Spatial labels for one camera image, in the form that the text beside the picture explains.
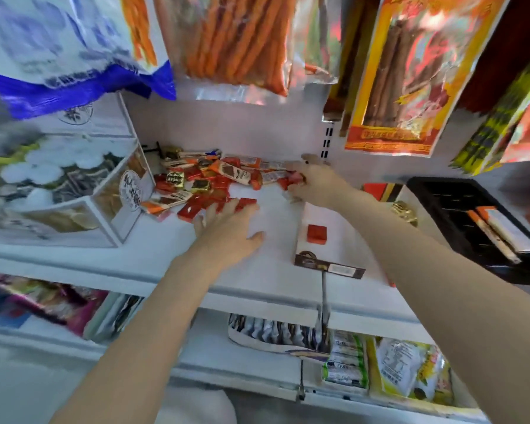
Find clear green print snack bag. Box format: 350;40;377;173
291;0;343;85

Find person's right hand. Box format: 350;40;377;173
284;153;359;209

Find white metal shelf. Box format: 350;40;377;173
0;79;530;424

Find heap of gold candies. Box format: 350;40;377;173
390;200;419;227

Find printed jar display box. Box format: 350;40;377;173
0;92;156;249

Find white box of red chocolates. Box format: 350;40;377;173
293;200;392;287

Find person's left hand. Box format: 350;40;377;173
188;200;266;270

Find dark red snack bag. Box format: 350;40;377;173
457;0;530;115

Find yellow red bag brown sticks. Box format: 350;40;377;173
344;0;513;158

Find yellow black striped bags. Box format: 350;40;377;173
449;52;530;176

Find stack of green white packets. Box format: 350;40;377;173
320;330;370;392

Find pile of pink snack packets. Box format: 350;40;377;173
0;271;110;339

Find person's left forearm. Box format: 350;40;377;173
51;253;230;424

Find person's right forearm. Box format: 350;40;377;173
344;189;530;424

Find red Filer candy box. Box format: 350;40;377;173
362;182;438;289

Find black plastic tray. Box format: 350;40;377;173
406;176;530;287

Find white blue snack bag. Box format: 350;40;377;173
0;0;177;121

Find clear bag of orange sticks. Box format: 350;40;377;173
152;0;302;105

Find pile of mixed candies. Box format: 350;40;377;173
140;145;308;224

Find dark brown snack bag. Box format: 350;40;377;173
322;0;383;137

